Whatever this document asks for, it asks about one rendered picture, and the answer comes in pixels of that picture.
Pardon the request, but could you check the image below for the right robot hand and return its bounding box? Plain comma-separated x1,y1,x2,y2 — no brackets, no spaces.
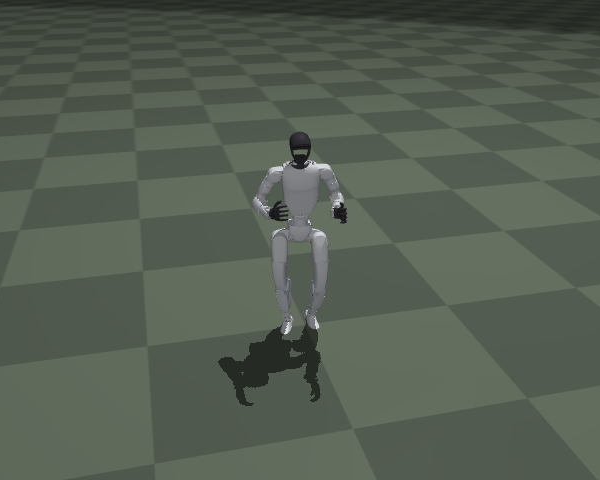
269,200,288,221

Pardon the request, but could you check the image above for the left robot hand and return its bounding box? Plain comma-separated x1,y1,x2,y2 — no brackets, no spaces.
333,203,347,224

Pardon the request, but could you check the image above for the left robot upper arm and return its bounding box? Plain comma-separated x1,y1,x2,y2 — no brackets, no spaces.
317,164,340,204

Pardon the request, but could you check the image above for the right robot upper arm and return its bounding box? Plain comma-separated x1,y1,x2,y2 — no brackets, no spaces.
252,166,283,207

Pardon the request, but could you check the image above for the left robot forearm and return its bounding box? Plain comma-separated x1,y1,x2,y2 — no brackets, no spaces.
331,193,344,217

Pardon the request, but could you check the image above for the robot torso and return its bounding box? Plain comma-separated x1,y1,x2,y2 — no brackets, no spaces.
281,160,320,243

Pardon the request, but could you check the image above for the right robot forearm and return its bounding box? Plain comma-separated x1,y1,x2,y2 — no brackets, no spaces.
252,197,271,220

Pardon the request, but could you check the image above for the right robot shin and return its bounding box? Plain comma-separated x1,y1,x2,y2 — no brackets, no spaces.
275,287,291,322

